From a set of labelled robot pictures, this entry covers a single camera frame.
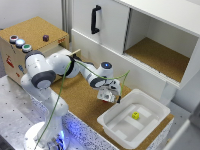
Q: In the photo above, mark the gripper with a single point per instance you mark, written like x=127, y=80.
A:
x=106, y=92

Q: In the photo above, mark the white cabinet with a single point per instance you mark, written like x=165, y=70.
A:
x=166, y=13

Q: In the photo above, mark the white plastic box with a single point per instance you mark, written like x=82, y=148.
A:
x=113, y=121

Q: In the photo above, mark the wooden drawer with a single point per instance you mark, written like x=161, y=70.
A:
x=62, y=50

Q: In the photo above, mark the yellow block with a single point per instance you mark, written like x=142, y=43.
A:
x=135, y=115

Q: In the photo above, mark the green button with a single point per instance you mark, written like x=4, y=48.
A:
x=26, y=47

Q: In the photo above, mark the white sliding door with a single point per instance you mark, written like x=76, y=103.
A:
x=111, y=20

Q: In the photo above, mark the blue button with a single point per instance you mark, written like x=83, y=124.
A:
x=20, y=42

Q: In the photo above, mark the purple block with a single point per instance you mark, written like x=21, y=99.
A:
x=45, y=38

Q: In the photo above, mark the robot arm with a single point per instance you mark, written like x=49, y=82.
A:
x=40, y=73

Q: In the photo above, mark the red button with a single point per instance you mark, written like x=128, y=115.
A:
x=13, y=38

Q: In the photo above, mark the wooden drawer box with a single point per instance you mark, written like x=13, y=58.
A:
x=30, y=28

